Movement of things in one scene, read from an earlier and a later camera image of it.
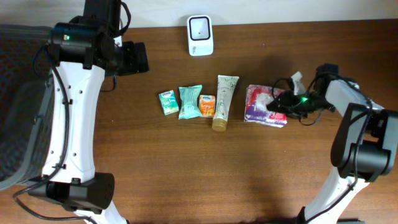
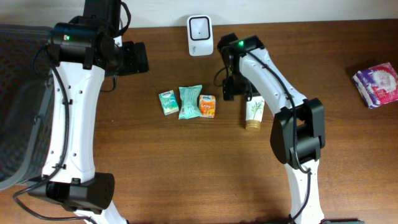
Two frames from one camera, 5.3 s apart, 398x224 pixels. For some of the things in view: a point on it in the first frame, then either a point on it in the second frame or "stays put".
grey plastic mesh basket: (25, 104) stays put
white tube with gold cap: (226, 87) -> (255, 110)
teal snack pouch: (189, 106) stays put
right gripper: (280, 101) -> (228, 88)
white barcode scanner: (199, 35) stays put
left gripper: (126, 51) stays put
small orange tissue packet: (207, 104) stays put
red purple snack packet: (257, 98) -> (378, 84)
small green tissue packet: (168, 101) stays put
